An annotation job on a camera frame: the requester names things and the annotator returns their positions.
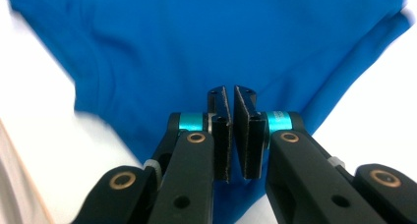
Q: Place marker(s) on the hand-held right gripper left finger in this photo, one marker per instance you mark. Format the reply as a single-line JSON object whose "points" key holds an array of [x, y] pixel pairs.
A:
{"points": [[221, 132]]}

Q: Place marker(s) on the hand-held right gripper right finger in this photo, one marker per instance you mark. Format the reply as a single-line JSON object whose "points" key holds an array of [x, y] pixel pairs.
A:
{"points": [[250, 142]]}

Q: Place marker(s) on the blue t-shirt with white print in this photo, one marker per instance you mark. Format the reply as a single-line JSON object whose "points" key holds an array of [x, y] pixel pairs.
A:
{"points": [[196, 47]]}

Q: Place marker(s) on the white table mat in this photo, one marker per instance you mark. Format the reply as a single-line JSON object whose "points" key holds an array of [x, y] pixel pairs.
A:
{"points": [[42, 129]]}

